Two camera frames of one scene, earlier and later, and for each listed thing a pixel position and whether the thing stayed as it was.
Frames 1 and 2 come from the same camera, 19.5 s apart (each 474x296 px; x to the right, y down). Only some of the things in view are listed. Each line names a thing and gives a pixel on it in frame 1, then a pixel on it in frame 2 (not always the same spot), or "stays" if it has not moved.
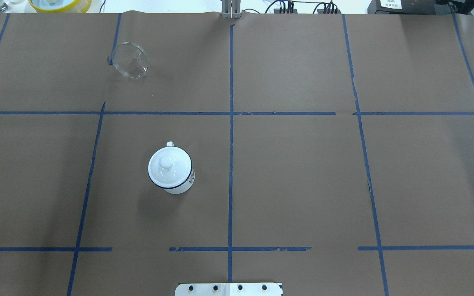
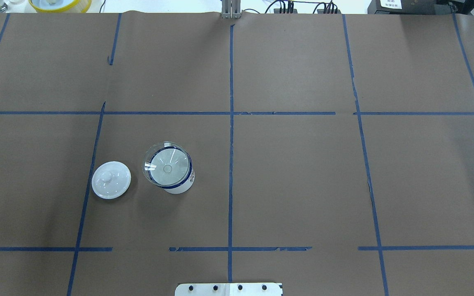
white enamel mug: x=170 y=167 stays
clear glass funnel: x=130 y=60 → x=167 y=164
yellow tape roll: x=60 y=6 stays
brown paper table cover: x=340 y=154 stays
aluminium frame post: x=231 y=9 stays
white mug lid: x=169 y=167 → x=111 y=180
